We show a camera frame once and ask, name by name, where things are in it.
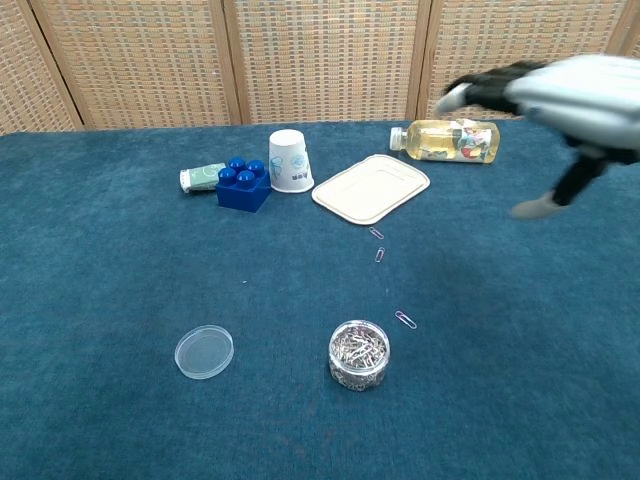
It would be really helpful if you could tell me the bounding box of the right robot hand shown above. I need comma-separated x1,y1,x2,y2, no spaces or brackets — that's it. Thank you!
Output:
434,53,640,220

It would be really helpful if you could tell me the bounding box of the woven folding screen panel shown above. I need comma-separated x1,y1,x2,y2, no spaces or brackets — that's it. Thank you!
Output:
619,19,640,60
416,0,637,121
0,0,84,136
222,0,432,125
28,0,251,131

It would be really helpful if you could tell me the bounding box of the bottle of yellow liquid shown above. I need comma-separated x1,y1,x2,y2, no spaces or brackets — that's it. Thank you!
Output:
389,118,501,165

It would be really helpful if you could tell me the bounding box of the beige rectangular tray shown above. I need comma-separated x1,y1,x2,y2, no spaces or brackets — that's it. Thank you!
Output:
310,154,432,227

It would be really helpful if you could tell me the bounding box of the white paper cup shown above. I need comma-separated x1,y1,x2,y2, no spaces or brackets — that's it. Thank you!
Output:
267,128,316,194

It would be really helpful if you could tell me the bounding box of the clear jar of paperclips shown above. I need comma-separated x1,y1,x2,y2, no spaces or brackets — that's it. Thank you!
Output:
328,319,392,393

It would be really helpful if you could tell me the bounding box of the blue toy building block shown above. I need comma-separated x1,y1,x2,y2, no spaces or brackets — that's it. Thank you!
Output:
215,156,273,214

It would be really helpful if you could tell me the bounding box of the green white rolled packet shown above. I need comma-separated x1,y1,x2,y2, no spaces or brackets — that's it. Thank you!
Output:
179,162,227,195

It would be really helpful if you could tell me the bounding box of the clear round plastic lid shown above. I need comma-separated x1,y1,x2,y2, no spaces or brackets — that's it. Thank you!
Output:
174,324,235,381

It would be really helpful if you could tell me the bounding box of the teal table cloth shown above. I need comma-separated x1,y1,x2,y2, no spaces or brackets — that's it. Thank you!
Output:
0,117,640,480

